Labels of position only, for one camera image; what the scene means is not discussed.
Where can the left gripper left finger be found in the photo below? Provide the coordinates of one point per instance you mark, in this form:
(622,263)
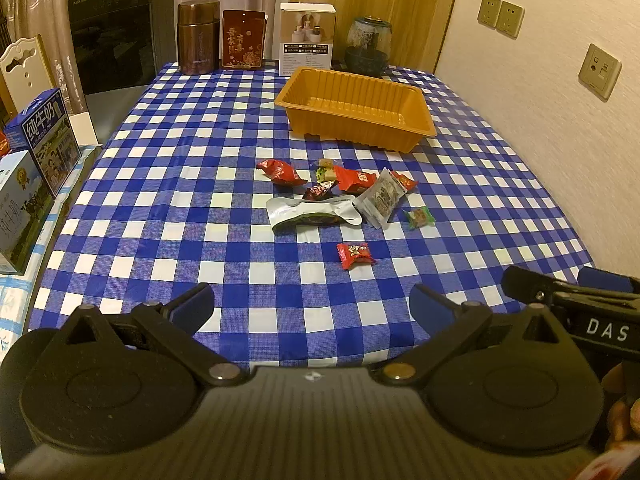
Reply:
(112,383)

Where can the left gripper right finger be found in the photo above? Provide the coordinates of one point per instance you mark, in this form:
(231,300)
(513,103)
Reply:
(515,384)

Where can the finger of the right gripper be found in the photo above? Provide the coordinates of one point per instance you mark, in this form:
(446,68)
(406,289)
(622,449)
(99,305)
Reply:
(528,286)
(595,278)

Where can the green candy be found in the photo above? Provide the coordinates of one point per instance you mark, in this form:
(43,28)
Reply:
(419,217)

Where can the small red orange packet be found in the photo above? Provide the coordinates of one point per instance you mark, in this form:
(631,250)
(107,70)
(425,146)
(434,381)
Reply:
(405,181)

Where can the clear grey snack packet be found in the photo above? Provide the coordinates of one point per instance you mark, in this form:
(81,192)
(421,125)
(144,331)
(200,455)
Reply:
(378,202)

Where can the red square candy packet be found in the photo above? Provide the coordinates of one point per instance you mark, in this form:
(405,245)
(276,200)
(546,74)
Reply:
(354,253)

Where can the red rectangular snack packet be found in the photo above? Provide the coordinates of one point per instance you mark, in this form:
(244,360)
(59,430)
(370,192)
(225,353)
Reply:
(353,181)

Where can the dark red small snack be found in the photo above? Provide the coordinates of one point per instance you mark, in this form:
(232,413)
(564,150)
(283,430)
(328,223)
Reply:
(319,191)

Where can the green yellow cake packet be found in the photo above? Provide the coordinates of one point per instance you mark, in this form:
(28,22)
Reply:
(326,170)

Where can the red crinkled snack packet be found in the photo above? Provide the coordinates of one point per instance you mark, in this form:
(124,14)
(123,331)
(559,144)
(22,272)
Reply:
(281,173)

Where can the person right hand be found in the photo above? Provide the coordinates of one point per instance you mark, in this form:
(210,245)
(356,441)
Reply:
(622,419)

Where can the light blue milk box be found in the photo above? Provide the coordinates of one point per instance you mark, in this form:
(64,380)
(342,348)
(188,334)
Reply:
(25,203)

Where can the blue white checkered tablecloth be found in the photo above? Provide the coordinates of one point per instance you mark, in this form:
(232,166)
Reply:
(311,246)

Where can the blue milk carton box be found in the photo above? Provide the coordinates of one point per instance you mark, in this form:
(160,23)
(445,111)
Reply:
(43,128)

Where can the orange plastic tray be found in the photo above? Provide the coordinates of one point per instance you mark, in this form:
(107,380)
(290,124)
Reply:
(347,107)

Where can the green glass jar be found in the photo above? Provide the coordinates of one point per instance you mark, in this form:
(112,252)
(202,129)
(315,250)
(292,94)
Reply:
(369,42)

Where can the white chair back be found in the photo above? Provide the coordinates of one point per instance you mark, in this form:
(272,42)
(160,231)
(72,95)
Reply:
(25,73)

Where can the white humidifier carton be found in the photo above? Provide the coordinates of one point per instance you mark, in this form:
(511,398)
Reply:
(306,36)

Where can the black appliance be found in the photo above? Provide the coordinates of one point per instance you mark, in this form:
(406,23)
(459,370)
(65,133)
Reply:
(121,43)

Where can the dark red gift box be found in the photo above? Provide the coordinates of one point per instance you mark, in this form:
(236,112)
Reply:
(243,37)

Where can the brown metal canister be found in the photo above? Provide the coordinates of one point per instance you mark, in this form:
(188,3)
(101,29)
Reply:
(198,31)

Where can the network wall socket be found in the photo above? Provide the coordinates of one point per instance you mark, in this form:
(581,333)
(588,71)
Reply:
(599,72)

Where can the right double wall socket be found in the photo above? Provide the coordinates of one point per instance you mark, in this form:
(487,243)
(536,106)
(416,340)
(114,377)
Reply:
(510,18)

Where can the double wall socket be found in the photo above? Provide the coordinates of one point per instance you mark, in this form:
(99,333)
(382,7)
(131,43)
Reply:
(510,18)
(489,12)

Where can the left double wall socket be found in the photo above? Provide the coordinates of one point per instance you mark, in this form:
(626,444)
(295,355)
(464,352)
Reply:
(489,12)

